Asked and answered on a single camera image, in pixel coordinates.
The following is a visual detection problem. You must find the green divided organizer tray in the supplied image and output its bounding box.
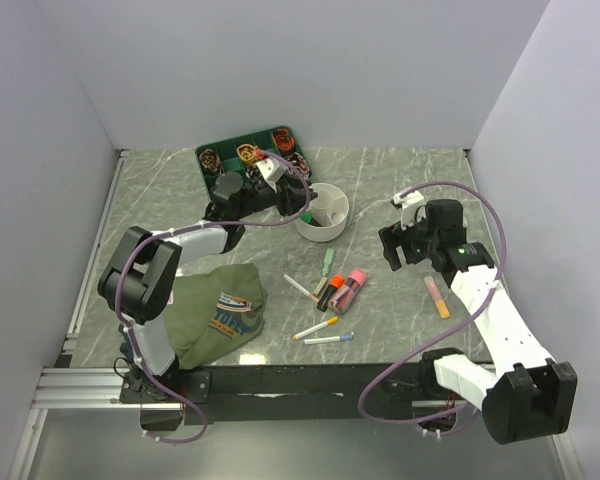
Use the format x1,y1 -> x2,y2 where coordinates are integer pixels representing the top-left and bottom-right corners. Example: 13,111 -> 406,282
195,125 -> 307,197

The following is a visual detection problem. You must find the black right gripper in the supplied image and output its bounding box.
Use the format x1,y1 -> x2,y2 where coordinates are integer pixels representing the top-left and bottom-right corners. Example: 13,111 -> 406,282
379,206 -> 439,271

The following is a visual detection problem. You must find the yellow patterned rolled sock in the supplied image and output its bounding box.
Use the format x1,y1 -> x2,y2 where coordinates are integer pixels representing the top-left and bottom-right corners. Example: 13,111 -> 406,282
236,143 -> 260,166

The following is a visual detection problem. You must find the green folded t-shirt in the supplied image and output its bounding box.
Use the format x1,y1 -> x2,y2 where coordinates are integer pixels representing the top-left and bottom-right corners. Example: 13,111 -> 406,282
163,263 -> 267,370

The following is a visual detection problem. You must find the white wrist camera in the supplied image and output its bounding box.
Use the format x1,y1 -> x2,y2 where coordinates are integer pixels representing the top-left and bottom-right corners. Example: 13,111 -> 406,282
390,190 -> 426,230
256,149 -> 287,192

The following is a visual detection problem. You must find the brown patterned rolled sock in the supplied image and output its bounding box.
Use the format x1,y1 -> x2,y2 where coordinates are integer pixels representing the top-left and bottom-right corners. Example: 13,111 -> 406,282
199,148 -> 223,176

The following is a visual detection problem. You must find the white pen yellow cap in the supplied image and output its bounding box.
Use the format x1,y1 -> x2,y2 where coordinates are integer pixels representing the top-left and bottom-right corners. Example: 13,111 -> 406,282
292,316 -> 340,341

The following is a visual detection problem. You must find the black marker orange cap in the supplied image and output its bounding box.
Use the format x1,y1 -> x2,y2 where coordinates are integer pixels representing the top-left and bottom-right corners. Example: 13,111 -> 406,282
316,274 -> 344,312

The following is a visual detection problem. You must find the pink capped pencil tube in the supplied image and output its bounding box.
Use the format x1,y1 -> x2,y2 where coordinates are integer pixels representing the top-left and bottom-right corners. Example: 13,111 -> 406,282
328,269 -> 367,315

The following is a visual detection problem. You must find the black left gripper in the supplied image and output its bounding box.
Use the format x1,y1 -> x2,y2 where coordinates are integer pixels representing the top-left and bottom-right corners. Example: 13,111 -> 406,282
235,172 -> 318,220

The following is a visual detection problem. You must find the dark floral rolled sock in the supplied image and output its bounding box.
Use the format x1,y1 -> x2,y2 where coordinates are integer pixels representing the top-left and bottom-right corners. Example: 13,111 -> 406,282
246,164 -> 264,185

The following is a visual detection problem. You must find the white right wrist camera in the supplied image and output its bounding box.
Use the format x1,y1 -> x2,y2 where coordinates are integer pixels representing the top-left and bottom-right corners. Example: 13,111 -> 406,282
390,190 -> 426,230

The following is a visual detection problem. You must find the black front base bar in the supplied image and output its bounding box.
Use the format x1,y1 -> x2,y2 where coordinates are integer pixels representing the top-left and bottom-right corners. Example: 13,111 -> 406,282
118,363 -> 481,426

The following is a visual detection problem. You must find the white pen light blue cap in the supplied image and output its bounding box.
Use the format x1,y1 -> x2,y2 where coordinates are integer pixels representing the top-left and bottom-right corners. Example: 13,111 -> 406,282
302,333 -> 354,345

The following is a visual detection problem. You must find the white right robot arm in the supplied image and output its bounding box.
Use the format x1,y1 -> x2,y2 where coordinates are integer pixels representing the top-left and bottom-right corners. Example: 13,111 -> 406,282
379,192 -> 578,444

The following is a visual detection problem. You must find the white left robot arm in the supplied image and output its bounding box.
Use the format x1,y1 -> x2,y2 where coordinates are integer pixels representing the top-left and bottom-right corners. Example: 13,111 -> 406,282
97,171 -> 263,402

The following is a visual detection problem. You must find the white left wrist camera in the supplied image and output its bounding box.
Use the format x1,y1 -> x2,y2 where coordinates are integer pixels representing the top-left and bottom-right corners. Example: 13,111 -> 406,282
256,149 -> 287,192

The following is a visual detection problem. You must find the white round pen holder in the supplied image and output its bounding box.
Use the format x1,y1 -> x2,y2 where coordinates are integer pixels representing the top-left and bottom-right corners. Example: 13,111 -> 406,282
293,183 -> 350,243

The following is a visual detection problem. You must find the beige eraser block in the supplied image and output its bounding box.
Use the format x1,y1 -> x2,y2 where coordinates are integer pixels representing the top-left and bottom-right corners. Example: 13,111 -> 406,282
313,277 -> 327,296

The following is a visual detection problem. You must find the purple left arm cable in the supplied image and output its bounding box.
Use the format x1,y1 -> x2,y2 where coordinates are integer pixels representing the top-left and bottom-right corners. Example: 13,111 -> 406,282
114,148 -> 312,445

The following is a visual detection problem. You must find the pink orange highlighter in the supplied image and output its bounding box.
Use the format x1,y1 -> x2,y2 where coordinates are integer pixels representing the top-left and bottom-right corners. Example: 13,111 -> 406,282
424,276 -> 451,319

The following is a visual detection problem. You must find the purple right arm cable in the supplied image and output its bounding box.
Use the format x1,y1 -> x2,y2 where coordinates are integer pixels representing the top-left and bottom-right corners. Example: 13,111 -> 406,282
357,180 -> 506,437

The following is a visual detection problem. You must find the pink patterned rolled sock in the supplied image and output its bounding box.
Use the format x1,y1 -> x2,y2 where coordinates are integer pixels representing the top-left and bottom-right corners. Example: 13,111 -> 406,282
285,152 -> 311,180

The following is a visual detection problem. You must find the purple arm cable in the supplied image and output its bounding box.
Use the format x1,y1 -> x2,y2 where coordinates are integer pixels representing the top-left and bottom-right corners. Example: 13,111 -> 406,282
114,148 -> 312,445
357,180 -> 506,437

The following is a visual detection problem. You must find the orange black rolled sock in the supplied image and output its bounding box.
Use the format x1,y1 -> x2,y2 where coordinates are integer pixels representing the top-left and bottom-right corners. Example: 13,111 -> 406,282
271,128 -> 296,155

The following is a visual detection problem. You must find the white pen brown cap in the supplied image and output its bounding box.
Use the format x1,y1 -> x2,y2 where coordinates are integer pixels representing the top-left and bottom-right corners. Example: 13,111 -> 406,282
283,273 -> 319,304

